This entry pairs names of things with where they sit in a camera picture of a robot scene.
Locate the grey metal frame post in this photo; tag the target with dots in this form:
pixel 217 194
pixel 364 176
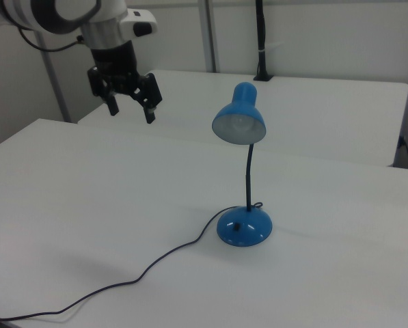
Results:
pixel 55 85
pixel 208 34

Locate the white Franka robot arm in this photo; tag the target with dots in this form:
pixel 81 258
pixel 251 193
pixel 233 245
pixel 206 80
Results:
pixel 74 13

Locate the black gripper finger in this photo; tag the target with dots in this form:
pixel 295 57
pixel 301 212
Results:
pixel 151 95
pixel 102 89

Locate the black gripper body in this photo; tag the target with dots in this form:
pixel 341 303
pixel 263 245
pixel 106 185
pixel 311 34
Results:
pixel 116 68

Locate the black pole with table clamp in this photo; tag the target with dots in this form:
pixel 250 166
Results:
pixel 261 34

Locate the blue gooseneck desk lamp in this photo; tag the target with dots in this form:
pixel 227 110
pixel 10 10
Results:
pixel 244 229

